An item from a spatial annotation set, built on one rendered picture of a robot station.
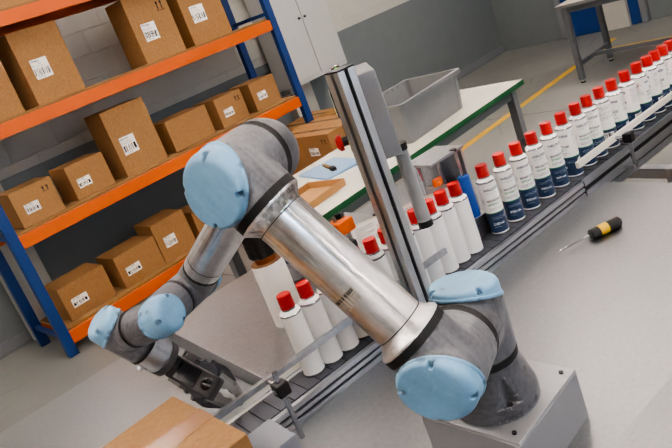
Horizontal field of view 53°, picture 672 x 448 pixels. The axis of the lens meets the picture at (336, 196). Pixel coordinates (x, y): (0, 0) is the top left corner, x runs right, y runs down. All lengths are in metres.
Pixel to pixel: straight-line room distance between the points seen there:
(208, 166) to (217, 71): 5.68
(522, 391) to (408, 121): 2.43
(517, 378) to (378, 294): 0.30
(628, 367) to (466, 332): 0.47
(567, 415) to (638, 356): 0.24
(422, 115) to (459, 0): 6.03
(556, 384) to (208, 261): 0.64
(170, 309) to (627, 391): 0.83
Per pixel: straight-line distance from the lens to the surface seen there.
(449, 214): 1.77
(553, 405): 1.21
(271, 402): 1.56
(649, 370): 1.39
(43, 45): 5.14
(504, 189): 1.94
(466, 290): 1.07
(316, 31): 6.99
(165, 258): 5.39
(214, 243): 1.24
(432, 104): 3.64
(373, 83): 1.41
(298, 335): 1.52
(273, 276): 1.77
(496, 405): 1.15
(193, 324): 2.13
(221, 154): 0.96
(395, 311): 0.97
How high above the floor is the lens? 1.65
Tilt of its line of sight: 16 degrees down
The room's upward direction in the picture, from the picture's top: 21 degrees counter-clockwise
